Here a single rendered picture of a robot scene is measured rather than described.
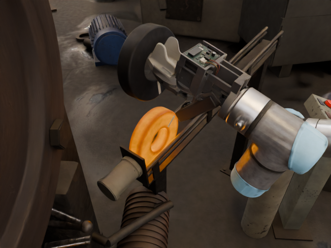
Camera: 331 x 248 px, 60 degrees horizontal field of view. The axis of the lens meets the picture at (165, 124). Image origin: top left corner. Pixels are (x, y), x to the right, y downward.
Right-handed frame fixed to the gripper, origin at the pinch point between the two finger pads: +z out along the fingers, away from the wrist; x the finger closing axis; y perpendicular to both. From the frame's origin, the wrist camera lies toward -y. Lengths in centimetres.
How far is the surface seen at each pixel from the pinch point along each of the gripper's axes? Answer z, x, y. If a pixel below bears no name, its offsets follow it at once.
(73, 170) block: -5.1, 23.4, -11.7
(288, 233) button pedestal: -59, -45, -79
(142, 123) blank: -4.5, 3.9, -14.5
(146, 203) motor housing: -13.3, 7.4, -37.1
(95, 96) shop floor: 85, -64, -118
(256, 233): -48, -34, -79
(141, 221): -16.6, 13.8, -32.2
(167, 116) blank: -6.6, -2.7, -15.1
